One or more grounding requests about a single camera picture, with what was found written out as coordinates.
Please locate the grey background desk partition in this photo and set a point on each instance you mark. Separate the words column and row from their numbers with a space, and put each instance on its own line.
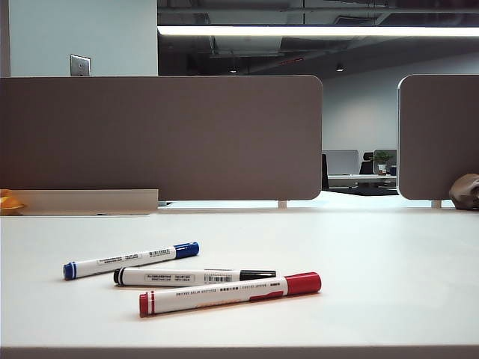
column 340, row 162

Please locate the white background desk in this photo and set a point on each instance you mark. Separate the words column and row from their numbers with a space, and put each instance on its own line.
column 359, row 180

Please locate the white partition support foot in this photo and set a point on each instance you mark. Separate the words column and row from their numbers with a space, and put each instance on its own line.
column 282, row 204
column 436, row 204

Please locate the wide brown desk partition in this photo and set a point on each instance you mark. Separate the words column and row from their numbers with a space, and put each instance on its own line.
column 168, row 138

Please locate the red ceiling sign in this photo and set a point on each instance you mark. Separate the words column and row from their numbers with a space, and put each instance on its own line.
column 292, row 61

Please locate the red cap whiteboard marker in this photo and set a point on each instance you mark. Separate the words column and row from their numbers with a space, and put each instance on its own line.
column 224, row 296

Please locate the orange object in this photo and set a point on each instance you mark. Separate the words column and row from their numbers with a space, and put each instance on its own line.
column 9, row 203

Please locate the small potted green plant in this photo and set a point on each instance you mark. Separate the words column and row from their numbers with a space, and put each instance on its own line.
column 382, row 161

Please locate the metal wall switch plate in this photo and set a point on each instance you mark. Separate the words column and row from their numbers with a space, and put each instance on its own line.
column 80, row 65

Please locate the brown crumpled object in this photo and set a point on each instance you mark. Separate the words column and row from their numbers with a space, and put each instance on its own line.
column 464, row 192

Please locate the long linear ceiling light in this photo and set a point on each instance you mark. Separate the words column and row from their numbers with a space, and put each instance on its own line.
column 318, row 31

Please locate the grey ceiling air duct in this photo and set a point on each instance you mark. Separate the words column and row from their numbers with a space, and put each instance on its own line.
column 247, row 45

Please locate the blue cap whiteboard marker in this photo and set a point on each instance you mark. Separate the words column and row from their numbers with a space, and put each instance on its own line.
column 112, row 260

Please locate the narrow brown desk partition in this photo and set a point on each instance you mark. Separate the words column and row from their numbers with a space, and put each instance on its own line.
column 438, row 134

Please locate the black office chair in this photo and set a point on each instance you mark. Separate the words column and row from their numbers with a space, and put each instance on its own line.
column 367, row 164

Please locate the black cap whiteboard marker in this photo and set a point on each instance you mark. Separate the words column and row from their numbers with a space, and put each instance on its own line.
column 168, row 277

